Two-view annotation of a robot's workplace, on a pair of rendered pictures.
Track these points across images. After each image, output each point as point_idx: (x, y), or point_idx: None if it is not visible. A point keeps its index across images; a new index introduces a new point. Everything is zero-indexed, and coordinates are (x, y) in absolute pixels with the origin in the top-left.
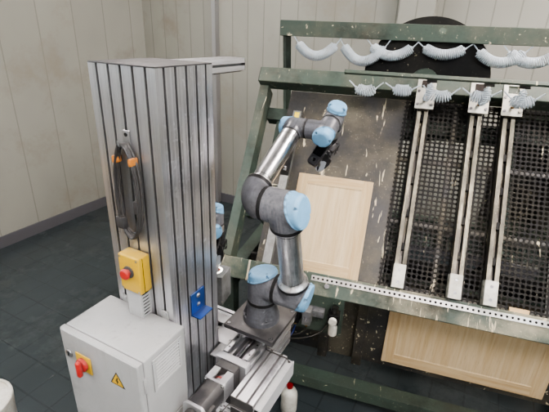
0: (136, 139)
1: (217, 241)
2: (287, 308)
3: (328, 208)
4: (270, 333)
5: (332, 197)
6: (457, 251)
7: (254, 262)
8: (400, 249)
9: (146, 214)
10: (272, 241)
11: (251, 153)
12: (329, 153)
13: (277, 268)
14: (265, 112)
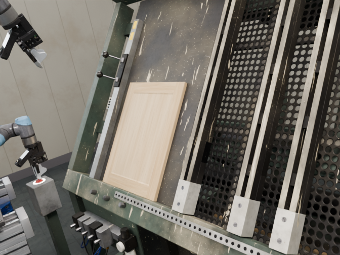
0: None
1: (27, 153)
2: (1, 217)
3: (144, 117)
4: None
5: (150, 104)
6: (246, 163)
7: (83, 177)
8: (187, 162)
9: None
10: (98, 155)
11: (99, 70)
12: (18, 42)
13: (95, 183)
14: (121, 29)
